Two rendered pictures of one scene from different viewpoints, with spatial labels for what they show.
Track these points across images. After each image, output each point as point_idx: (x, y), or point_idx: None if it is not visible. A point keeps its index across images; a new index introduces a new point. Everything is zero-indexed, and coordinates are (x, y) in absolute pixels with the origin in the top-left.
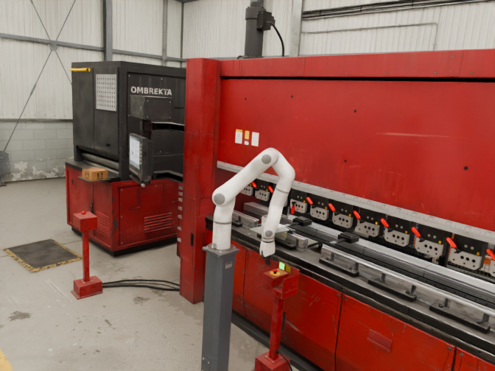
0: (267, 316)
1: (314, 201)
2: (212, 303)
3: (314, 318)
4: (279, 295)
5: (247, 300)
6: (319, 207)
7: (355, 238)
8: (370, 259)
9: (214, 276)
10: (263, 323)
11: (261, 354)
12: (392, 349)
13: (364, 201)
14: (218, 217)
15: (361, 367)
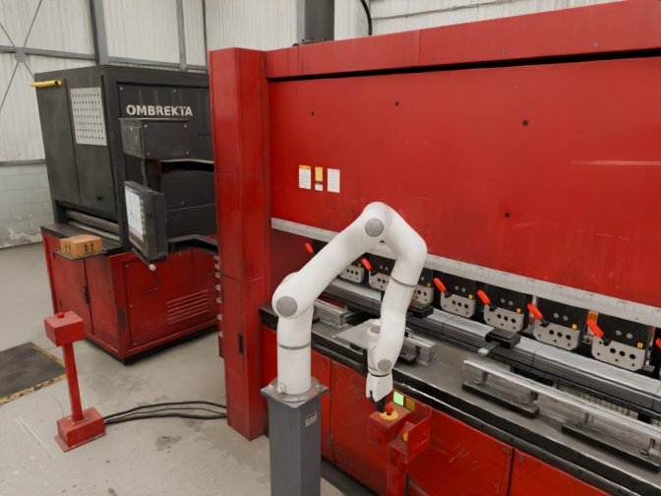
0: (372, 469)
1: (449, 284)
2: (286, 487)
3: (460, 483)
4: (401, 457)
5: (336, 441)
6: (457, 296)
7: (515, 340)
8: (545, 375)
9: (286, 442)
10: (366, 477)
11: None
12: None
13: (548, 286)
14: (286, 338)
15: None
